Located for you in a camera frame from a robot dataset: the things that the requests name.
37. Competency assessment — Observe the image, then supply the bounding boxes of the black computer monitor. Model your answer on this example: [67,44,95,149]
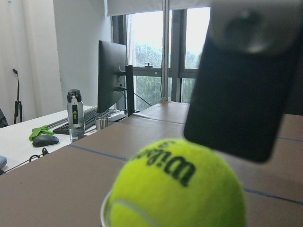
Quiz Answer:
[97,40,135,116]

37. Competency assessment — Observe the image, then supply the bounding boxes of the dark computer mouse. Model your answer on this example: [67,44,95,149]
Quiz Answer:
[32,134,60,147]

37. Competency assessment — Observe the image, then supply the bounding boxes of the green plastic tool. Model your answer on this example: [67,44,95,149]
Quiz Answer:
[29,125,54,141]

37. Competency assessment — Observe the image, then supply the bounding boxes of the clear water bottle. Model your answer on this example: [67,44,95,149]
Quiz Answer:
[67,89,85,142]

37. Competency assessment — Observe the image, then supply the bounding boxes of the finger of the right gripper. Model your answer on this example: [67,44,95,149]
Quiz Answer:
[184,0,303,162]

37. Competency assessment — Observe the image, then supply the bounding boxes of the tennis ball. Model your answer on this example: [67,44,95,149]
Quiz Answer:
[106,139,246,227]

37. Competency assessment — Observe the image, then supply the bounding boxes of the aluminium frame post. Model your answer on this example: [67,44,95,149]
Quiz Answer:
[161,0,169,102]

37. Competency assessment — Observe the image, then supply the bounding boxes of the black tripod stand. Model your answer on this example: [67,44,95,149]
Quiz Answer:
[12,69,23,124]

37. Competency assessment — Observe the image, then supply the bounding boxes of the clear Wilson tennis ball can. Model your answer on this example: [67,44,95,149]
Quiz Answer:
[100,191,248,227]

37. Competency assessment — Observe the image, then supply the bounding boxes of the small metal cup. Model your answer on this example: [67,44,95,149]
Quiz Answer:
[95,117,109,131]

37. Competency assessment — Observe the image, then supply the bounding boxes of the black keyboard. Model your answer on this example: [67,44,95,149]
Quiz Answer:
[53,107,118,135]

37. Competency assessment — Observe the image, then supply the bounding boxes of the brown paper table cover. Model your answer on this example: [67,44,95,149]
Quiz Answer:
[0,102,303,227]

